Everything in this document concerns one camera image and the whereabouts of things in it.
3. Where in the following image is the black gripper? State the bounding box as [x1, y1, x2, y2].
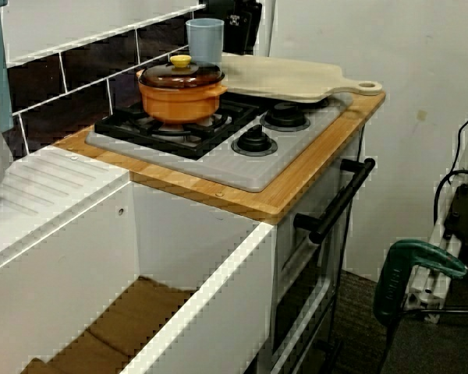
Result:
[222, 0, 264, 55]

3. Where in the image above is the light blue plastic cup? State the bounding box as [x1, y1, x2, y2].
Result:
[185, 18, 225, 66]

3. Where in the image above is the smoked glass lid yellow knob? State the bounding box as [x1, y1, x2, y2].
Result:
[137, 54, 226, 93]

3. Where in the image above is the black stove knob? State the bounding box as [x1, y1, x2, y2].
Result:
[231, 125, 278, 157]
[259, 103, 311, 132]

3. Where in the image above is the orange toy pot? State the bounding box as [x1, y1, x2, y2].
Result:
[136, 69, 229, 125]

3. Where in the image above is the grey toy stove panel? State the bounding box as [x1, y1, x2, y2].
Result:
[84, 91, 355, 193]

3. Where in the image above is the black burner grate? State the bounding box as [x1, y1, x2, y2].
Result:
[94, 97, 261, 161]

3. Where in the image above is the dark tiled backsplash panel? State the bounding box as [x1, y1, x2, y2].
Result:
[2, 0, 210, 155]

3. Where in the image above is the white oven door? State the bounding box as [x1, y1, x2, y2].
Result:
[271, 132, 366, 374]

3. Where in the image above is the white toy sink unit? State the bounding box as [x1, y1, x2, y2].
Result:
[0, 146, 277, 374]

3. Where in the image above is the green power drill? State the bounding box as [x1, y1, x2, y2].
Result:
[373, 239, 468, 328]

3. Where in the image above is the brown cloth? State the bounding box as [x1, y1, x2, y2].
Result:
[21, 275, 198, 374]

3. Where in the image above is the wooden cutting board with handle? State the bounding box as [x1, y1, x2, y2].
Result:
[218, 54, 384, 104]

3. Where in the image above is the black oven door handle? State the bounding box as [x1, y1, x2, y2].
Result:
[293, 157, 377, 243]

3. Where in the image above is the thick black cable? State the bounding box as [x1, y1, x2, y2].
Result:
[432, 169, 468, 235]

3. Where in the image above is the aluminium frame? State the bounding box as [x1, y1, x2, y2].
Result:
[403, 120, 468, 325]

